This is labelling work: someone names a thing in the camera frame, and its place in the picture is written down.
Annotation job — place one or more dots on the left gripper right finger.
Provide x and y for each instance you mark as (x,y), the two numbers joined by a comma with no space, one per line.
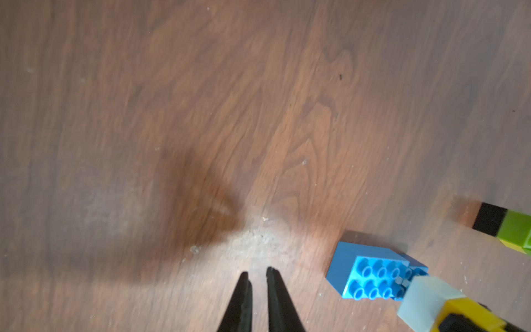
(282,315)

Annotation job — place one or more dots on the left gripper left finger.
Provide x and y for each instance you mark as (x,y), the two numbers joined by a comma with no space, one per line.
(238,316)

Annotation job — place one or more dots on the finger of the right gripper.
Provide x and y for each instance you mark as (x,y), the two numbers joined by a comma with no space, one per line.
(459,323)

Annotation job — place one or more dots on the yellow lego brick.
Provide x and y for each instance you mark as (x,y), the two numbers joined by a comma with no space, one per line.
(472,310)

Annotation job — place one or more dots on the dark blue lego brick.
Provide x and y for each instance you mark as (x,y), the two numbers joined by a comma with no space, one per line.
(413,269)

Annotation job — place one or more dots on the light blue long lego brick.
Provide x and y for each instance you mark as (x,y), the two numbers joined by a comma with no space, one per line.
(360,272)

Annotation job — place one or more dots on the green lego brick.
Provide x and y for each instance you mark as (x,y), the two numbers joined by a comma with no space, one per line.
(514,232)

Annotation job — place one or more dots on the black lego brick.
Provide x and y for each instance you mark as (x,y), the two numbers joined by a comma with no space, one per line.
(490,219)

